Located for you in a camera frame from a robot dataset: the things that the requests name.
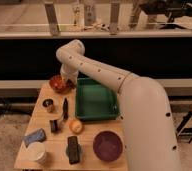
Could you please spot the purple bowl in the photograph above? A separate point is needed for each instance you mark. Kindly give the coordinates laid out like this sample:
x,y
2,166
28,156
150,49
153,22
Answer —
x,y
107,146

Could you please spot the small metal cup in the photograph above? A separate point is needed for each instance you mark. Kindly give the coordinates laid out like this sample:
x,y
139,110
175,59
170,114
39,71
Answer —
x,y
48,104

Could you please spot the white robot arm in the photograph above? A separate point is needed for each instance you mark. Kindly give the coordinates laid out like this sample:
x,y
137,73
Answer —
x,y
149,133

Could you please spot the green plastic bin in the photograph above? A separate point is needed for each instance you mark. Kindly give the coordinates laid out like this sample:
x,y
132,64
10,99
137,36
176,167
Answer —
x,y
95,102

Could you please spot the yellow black cart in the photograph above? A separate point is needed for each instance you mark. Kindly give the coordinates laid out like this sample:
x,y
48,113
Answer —
x,y
184,129

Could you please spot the white paper cup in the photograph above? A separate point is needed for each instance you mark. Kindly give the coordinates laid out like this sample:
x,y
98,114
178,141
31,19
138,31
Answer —
x,y
36,152

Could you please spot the orange apple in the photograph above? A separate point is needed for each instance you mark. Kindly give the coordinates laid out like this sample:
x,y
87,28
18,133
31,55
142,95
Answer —
x,y
76,126

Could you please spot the red bowl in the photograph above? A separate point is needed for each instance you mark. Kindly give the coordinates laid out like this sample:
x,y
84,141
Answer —
x,y
58,85

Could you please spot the black stapler block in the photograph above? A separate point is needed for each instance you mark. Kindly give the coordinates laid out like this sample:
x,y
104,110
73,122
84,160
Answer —
x,y
73,150

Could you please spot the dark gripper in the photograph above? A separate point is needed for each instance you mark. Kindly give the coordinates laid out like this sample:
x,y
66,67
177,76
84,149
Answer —
x,y
70,84

